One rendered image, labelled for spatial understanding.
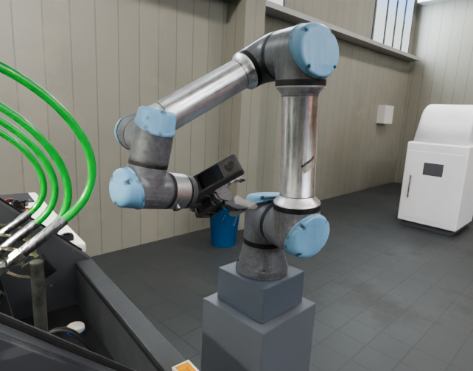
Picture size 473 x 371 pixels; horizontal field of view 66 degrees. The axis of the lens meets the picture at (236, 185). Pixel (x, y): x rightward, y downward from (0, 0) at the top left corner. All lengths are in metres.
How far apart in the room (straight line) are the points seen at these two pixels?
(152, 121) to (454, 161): 4.47
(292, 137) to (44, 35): 2.66
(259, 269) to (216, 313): 0.19
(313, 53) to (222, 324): 0.75
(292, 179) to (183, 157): 3.06
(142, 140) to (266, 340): 0.61
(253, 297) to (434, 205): 4.19
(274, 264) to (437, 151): 4.11
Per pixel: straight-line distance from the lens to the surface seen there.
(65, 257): 1.04
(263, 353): 1.04
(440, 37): 8.50
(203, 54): 4.03
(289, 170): 0.86
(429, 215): 5.08
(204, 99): 0.85
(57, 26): 3.32
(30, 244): 0.67
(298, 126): 0.84
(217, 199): 0.80
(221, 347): 1.15
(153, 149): 0.68
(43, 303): 0.55
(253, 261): 1.02
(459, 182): 4.94
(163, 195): 0.71
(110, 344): 0.89
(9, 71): 0.63
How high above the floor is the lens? 1.35
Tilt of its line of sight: 12 degrees down
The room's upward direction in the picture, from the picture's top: 3 degrees clockwise
